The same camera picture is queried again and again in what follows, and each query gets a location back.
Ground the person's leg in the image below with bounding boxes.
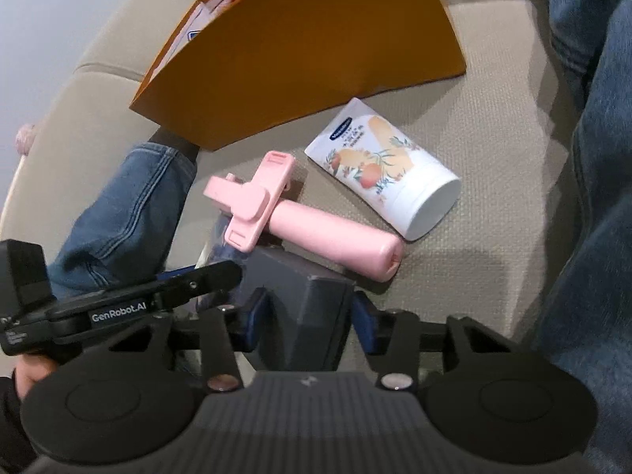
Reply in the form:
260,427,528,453
48,141,199,303
522,0,632,474

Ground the person's left hand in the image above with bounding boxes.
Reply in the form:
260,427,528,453
14,354,59,399

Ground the white floral cream tube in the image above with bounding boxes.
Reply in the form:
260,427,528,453
304,98,463,242

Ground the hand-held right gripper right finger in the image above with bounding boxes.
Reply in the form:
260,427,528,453
352,290,539,392

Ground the person's left foot brown sock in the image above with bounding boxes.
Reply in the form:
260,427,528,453
147,127,201,160

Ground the grey box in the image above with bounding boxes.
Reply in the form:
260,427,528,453
246,247,357,372

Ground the beige sofa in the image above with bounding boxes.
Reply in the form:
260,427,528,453
0,0,593,391

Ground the person's left leg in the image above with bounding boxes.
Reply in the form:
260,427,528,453
48,141,199,303

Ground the pink selfie stick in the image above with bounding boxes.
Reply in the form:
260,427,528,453
204,150,406,283

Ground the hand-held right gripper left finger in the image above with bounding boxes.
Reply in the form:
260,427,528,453
116,289,270,393

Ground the orange cardboard box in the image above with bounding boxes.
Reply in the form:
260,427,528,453
129,0,468,152

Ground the person's right leg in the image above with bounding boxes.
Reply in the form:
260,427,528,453
522,0,632,474

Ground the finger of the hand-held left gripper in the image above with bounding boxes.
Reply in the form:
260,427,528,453
153,261,244,308

